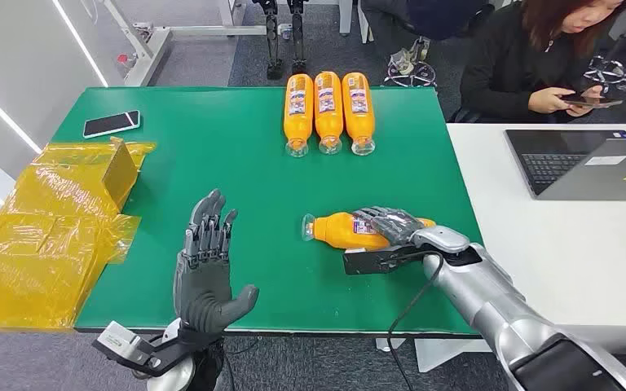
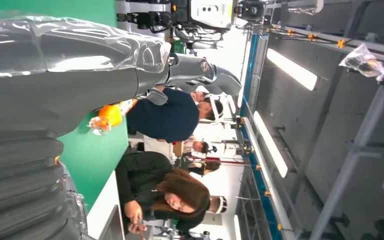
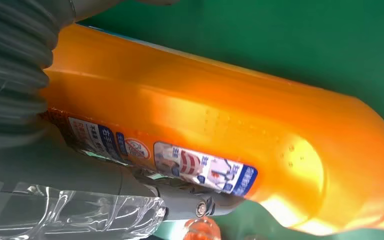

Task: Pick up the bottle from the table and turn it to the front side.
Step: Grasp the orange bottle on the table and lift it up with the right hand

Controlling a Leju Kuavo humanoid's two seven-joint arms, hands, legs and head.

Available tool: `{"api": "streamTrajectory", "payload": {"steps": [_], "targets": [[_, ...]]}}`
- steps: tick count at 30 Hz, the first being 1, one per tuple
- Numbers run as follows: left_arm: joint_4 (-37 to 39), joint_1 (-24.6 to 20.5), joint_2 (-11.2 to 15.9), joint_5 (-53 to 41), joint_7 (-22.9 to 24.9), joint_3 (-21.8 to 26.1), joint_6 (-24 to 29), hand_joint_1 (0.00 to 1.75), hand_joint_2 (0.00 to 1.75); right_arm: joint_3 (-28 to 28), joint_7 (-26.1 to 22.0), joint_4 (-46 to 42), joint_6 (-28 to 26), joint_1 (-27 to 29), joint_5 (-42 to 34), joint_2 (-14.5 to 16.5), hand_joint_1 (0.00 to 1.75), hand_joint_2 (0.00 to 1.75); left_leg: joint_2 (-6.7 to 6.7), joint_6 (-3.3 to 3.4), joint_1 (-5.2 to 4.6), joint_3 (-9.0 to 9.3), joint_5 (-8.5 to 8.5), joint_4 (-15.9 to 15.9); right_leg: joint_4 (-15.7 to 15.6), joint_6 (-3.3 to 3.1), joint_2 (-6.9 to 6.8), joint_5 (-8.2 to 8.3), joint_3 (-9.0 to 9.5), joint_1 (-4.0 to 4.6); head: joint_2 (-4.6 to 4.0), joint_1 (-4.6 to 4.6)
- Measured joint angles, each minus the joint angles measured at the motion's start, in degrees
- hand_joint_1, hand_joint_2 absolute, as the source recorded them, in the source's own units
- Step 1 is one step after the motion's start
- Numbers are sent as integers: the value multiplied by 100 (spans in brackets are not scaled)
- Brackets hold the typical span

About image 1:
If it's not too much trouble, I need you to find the black robot leg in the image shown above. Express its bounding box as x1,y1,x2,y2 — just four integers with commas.
252,0,285,81
285,0,309,76

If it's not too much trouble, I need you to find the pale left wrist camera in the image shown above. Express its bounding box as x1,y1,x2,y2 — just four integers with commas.
92,321,155,371

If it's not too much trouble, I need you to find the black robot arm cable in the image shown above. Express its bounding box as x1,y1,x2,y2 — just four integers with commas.
386,250,446,391

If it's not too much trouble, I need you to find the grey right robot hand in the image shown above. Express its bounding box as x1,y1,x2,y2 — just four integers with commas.
351,206,427,248

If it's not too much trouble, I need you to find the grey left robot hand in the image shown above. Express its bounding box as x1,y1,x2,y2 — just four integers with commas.
172,188,260,336

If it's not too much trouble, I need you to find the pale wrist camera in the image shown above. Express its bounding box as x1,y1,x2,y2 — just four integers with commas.
342,245,427,276
92,321,155,371

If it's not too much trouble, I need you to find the yellow film-wrapped cardboard box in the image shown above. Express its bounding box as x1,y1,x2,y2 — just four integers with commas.
0,137,157,333

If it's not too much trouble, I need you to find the person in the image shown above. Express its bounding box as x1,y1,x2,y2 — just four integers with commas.
456,0,626,124

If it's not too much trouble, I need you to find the chrome chair base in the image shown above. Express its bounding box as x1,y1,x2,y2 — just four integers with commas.
583,55,626,94

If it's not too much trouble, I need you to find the white table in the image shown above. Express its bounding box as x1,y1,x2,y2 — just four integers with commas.
414,122,626,373

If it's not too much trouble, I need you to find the white desk leg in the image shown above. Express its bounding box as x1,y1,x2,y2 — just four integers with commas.
338,0,373,44

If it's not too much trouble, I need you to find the open black laptop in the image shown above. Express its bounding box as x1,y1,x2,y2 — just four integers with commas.
505,129,626,198

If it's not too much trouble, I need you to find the person's dark smartphone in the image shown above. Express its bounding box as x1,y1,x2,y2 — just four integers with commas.
560,92,624,109

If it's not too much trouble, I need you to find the orange juice bottle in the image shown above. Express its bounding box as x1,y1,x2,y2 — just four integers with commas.
313,70,344,156
283,72,315,159
301,211,437,252
341,71,377,157

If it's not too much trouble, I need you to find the green table mat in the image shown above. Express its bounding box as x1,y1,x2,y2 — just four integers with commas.
51,86,484,336

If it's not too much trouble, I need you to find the white metal stand frame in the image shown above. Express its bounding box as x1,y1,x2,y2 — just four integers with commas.
99,0,293,87

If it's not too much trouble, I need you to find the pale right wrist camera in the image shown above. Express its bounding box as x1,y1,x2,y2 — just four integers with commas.
342,245,427,276

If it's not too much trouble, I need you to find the person's left hand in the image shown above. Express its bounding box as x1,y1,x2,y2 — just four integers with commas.
565,85,606,118

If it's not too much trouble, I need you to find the black smartphone with pale case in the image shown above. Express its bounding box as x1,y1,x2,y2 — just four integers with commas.
82,110,142,140

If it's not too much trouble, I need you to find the dark office chair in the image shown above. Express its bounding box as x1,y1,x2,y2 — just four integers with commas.
361,0,495,89

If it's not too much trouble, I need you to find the person's right hand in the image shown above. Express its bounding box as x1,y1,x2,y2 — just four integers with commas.
527,86,578,116

